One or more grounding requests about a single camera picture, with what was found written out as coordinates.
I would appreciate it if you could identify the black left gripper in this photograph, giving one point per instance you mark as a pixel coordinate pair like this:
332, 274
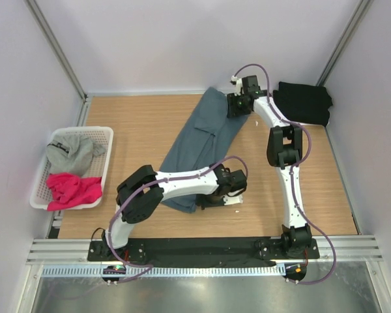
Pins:
204, 203

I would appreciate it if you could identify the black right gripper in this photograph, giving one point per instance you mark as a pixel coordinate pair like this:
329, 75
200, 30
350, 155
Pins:
231, 109

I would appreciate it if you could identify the blue-grey t-shirt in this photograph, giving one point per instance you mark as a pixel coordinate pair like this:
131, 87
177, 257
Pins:
206, 136

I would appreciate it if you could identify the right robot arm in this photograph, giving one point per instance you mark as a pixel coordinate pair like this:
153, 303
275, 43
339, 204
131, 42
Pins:
284, 153

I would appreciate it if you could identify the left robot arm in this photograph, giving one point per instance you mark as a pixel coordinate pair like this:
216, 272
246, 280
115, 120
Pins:
140, 194

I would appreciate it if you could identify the folded black t-shirt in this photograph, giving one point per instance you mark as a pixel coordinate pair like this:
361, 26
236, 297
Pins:
303, 103

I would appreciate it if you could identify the white plastic basket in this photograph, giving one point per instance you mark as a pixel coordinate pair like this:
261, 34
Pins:
41, 195

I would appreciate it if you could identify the grey t-shirt in basket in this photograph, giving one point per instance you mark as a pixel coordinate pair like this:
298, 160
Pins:
72, 153

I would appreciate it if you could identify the pink t-shirt in basket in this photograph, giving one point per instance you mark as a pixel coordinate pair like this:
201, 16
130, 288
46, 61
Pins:
69, 190

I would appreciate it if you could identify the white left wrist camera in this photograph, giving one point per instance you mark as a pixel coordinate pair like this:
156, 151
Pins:
233, 200

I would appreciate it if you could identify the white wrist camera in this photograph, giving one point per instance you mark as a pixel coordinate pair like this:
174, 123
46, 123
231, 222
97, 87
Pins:
233, 200
237, 82

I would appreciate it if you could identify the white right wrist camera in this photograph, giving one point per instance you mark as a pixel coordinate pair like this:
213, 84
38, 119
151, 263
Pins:
237, 82

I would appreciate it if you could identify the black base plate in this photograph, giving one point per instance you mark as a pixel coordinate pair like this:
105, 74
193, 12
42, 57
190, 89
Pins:
217, 252

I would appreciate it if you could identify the slotted cable duct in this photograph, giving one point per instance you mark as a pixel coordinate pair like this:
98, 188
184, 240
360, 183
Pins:
106, 271

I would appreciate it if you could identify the aluminium frame rail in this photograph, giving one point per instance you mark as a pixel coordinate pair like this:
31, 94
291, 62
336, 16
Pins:
82, 251

